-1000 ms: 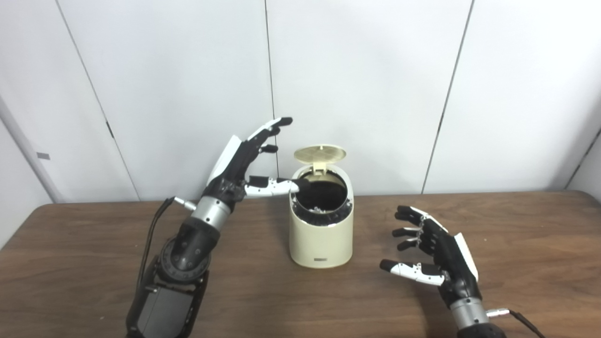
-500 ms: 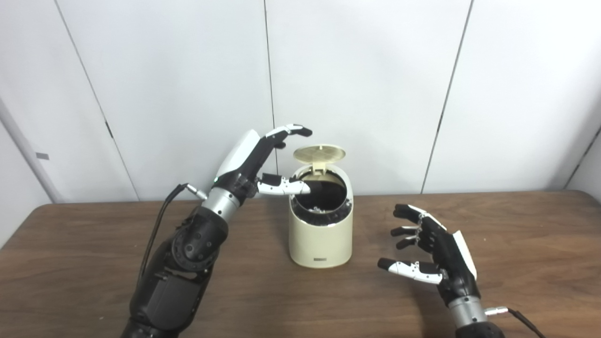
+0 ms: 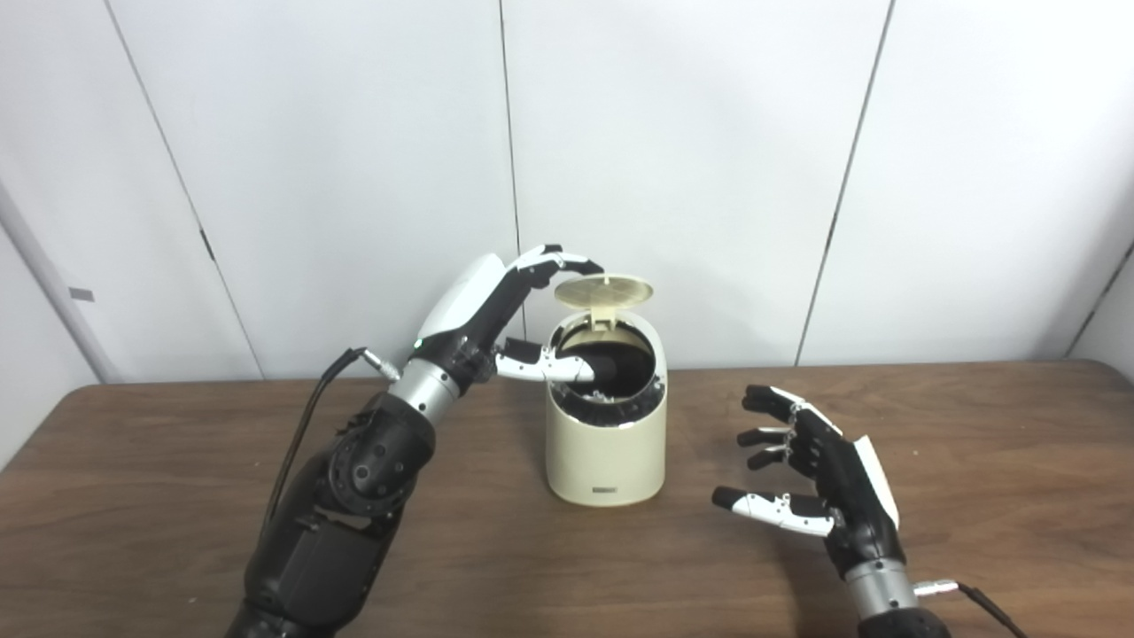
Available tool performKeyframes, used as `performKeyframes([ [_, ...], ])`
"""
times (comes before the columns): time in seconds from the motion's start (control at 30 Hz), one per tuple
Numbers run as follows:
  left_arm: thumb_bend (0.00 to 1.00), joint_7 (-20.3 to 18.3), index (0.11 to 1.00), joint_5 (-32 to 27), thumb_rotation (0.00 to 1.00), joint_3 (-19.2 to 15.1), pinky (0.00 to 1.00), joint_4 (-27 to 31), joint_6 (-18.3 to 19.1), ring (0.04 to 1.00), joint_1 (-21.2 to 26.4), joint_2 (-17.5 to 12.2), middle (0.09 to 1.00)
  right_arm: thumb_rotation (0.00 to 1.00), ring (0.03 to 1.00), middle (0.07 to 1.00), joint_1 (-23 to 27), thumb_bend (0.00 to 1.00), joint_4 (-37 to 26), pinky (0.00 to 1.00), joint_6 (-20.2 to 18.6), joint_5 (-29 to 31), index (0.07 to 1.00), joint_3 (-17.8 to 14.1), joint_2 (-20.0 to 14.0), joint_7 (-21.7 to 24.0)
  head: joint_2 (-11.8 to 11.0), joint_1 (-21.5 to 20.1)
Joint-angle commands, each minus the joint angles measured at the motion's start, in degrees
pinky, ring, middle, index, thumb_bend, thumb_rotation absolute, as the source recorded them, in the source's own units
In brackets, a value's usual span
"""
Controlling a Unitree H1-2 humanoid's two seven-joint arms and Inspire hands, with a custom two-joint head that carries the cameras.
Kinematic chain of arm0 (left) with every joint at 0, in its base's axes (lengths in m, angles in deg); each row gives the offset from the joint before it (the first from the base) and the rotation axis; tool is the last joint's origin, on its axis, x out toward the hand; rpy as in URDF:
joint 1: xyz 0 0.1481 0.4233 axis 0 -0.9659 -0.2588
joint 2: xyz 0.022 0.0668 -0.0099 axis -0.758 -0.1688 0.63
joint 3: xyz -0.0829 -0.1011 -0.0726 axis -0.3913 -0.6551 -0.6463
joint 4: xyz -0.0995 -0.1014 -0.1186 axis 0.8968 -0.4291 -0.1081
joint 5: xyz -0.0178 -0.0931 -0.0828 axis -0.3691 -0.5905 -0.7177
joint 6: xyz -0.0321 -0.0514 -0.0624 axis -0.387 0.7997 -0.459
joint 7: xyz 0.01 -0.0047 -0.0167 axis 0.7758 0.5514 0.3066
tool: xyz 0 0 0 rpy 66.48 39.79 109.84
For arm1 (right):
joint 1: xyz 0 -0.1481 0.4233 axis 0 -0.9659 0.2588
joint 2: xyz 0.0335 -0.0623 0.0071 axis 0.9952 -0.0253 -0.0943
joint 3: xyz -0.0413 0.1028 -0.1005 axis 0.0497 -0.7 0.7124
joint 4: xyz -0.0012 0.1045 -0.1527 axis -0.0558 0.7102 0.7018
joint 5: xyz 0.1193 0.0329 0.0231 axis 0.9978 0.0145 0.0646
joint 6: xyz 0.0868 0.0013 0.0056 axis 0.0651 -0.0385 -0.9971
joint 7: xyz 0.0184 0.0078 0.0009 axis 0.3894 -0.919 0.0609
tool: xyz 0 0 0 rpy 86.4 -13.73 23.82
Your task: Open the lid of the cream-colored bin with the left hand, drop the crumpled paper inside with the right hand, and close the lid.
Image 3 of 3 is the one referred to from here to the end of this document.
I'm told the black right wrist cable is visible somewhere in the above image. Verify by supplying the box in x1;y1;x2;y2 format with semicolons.
913;580;1029;638

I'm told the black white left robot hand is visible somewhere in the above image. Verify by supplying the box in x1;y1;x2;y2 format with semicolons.
408;244;605;395

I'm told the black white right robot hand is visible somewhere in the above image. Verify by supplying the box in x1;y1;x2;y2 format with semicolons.
711;385;907;581

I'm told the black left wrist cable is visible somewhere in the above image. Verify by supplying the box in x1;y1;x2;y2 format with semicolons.
261;347;400;533

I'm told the cream round bin lid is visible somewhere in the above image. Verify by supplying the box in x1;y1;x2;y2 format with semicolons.
554;274;655;333

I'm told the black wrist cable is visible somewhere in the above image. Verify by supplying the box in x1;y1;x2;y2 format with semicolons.
913;580;1029;638
261;347;400;533

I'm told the cream-colored desktop trash bin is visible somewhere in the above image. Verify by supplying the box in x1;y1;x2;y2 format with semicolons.
544;308;668;508

